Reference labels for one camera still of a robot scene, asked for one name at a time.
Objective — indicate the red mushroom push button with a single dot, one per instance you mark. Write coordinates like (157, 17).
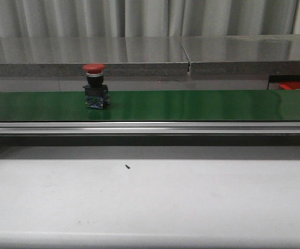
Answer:
(96, 91)

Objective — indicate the red plastic tray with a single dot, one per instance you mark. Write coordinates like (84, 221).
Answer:
(290, 85)

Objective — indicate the green conveyor belt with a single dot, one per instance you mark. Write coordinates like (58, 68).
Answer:
(195, 105)

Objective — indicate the right grey countertop slab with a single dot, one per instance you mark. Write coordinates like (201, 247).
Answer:
(254, 55)

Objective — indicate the grey countertop slab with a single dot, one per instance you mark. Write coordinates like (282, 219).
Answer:
(254, 55)
(66, 56)

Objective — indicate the left grey countertop slab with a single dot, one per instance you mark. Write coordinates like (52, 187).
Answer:
(66, 56)

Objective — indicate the grey pleated curtain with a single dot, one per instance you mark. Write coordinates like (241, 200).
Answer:
(145, 18)

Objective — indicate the aluminium conveyor side rail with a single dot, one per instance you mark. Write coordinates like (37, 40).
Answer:
(151, 127)

